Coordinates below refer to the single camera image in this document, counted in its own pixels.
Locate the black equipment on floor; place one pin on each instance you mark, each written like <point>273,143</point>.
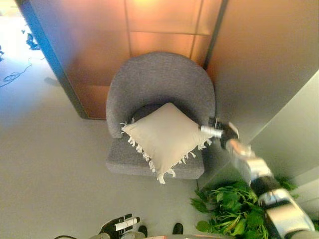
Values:
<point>31,41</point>

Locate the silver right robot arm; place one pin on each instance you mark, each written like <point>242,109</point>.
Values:
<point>261,174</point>

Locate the copper partition screen dark frame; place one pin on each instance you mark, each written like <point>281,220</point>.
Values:
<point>99,49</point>

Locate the grey fabric armchair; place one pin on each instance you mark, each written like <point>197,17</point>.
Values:
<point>162,77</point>

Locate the black right robot foot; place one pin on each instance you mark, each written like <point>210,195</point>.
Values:
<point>178,228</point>

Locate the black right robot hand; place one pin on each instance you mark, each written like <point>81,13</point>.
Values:
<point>228,133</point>

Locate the green leafy plant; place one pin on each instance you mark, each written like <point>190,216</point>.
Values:
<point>231,209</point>

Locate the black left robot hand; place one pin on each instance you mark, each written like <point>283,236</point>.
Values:
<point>119,225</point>

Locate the black robot foot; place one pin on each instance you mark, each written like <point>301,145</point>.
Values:
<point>142,231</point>
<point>178,228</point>

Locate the black left robot foot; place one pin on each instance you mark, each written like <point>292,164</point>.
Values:
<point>142,231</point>

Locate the white tasselled pillow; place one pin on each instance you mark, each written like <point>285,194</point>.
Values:
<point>164,134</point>

